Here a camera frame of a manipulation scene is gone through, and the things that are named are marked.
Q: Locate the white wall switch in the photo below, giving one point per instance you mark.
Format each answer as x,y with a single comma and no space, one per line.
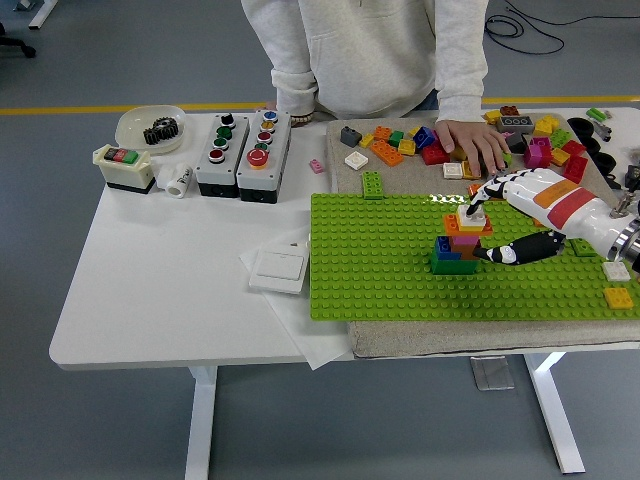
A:
277,267

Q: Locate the white pipe fitting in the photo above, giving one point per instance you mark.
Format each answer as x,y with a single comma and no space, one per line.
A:
175,182

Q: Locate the magenta toy brick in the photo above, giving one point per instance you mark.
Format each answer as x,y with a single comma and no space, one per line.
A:
537,154

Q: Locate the cream red-green switch box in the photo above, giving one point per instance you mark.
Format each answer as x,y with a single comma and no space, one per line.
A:
125,175

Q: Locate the white stand foot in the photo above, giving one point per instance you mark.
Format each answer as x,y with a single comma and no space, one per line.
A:
40,15

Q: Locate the green studded baseplate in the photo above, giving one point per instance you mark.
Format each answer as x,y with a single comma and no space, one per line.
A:
375,280

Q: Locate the grey long toy brick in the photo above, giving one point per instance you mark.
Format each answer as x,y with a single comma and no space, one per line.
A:
515,123

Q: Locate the small black part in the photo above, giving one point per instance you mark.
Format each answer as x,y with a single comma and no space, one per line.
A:
612,181

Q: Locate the red square toy brick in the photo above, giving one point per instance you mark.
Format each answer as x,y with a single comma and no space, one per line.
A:
574,147
433,155

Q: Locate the blue toy brick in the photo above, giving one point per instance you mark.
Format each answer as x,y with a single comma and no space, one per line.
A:
442,245
425,137

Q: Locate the orange square toy brick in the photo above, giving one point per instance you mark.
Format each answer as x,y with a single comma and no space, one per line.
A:
382,133

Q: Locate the person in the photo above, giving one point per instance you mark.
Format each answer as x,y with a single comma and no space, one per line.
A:
360,50

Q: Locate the grey emergency-stop control box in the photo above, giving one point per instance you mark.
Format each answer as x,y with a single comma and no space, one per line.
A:
260,180

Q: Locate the small pink toy brick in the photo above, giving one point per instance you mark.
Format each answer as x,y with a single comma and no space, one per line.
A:
316,166

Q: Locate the green six-stud toy brick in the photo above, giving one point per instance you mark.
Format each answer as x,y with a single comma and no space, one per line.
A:
372,185

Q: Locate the black office chair base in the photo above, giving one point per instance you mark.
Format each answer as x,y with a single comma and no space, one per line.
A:
20,48

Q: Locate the small green plastic piece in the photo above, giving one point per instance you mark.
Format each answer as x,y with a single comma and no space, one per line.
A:
595,113

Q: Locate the grey-brown mat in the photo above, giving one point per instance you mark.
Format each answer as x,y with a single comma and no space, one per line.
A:
425,340

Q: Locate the red long toy brick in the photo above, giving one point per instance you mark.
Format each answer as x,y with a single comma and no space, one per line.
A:
575,169

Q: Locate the small green toy brick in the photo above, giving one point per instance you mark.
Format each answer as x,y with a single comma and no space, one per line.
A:
396,138

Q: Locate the yellow square toy brick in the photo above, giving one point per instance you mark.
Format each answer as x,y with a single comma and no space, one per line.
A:
545,125
560,156
467,171
620,298
407,146
475,227
492,116

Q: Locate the green square toy brick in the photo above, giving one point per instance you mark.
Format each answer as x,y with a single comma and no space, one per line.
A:
560,137

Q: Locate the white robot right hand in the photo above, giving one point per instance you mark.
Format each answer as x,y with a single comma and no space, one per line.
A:
560,200

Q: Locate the black boxy part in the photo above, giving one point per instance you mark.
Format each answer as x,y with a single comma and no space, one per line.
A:
632,176

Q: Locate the dark grey toy brick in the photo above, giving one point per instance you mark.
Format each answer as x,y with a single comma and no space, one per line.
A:
518,143
350,136

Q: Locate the black metal gear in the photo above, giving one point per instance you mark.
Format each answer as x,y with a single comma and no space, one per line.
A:
160,131

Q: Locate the white paper sheet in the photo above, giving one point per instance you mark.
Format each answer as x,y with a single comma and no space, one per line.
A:
310,345

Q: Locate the person's left forearm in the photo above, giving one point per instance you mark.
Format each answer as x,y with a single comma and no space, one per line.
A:
462,90

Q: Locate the green eight-stud toy brick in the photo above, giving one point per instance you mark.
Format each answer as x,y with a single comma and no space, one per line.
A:
587,250

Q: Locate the white table leg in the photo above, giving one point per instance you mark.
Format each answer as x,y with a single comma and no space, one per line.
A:
200,425
552,410

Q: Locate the green wide toy brick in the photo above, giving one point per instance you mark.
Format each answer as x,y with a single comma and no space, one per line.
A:
452,265

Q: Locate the pink flat toy brick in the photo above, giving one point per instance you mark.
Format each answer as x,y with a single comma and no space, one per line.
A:
467,240

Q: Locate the white plastic bowl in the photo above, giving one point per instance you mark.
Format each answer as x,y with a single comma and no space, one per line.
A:
132,125

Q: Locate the person's right hand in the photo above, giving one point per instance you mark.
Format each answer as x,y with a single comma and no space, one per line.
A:
302,120

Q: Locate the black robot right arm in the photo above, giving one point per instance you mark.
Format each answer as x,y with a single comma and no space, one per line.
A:
627,240

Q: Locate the small yellow toy brick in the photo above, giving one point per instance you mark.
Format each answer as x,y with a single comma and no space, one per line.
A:
415,132
366,140

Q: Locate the person's left hand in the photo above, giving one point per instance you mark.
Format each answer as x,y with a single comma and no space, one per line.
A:
470,140

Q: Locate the grey metal floor plate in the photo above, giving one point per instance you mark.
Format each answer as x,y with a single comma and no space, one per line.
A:
492,375

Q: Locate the brown toy brick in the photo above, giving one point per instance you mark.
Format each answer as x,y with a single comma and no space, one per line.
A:
467,254
509,110

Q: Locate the person's right forearm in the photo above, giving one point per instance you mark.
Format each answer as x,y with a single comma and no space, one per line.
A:
295,92

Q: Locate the white square toy brick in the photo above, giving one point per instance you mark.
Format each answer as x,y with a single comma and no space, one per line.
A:
616,272
478,218
453,170
356,159

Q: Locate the green long brick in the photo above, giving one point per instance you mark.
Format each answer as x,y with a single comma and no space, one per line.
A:
507,159

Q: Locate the grey four-button control box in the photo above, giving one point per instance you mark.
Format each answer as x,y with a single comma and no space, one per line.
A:
207,170

